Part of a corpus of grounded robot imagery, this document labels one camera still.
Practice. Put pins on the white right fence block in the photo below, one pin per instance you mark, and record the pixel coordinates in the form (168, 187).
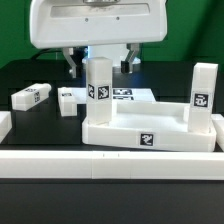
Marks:
(218, 122)

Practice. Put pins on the white front fence bar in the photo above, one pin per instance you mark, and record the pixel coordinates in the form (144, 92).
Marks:
(111, 165)

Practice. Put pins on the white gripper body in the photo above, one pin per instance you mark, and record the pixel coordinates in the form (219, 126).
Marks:
(71, 23)

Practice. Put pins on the white desk top tray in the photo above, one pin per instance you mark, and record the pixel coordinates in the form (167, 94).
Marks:
(149, 126)

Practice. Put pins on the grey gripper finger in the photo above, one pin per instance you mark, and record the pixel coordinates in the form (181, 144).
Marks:
(127, 63)
(68, 53)

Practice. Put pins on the white sheet with tags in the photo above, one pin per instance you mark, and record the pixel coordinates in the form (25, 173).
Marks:
(138, 94)

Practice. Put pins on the white fence block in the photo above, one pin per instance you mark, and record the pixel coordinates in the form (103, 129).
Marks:
(5, 124)
(218, 122)

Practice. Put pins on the white left fence block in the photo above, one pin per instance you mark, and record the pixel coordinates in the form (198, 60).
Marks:
(5, 124)

